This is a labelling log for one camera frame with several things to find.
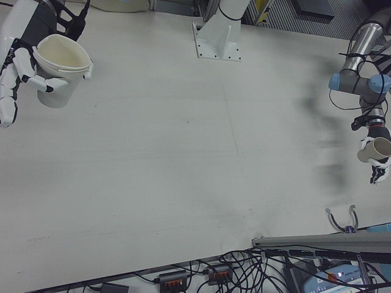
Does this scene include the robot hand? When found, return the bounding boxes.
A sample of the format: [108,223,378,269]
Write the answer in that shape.
[0,0,94,129]
[357,126,391,186]

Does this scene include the beige cup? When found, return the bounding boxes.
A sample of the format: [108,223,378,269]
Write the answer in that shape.
[357,137,391,164]

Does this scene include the white paper cup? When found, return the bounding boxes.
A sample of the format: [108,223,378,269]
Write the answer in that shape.
[32,34,94,108]

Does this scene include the light blue plastic bin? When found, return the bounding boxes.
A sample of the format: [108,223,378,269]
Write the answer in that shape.
[366,223,391,234]

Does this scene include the grey teach pendant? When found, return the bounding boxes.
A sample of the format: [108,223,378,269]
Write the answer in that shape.
[302,264,391,293]

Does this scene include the black power brick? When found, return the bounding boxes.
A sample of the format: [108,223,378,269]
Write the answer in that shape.
[282,261,318,291]

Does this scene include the black box orange ports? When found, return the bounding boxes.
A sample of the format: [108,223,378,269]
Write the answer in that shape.
[157,270,189,289]
[206,264,235,286]

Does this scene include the small black adapter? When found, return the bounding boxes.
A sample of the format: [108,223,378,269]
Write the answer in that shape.
[100,282,129,293]

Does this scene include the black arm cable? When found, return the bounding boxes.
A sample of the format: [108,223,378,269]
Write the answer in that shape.
[328,18,391,123]

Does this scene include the yellow black striped post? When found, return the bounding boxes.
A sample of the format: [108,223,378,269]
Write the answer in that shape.
[255,0,271,25]

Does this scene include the white pedestal mount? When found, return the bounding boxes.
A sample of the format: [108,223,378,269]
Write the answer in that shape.
[191,0,244,63]

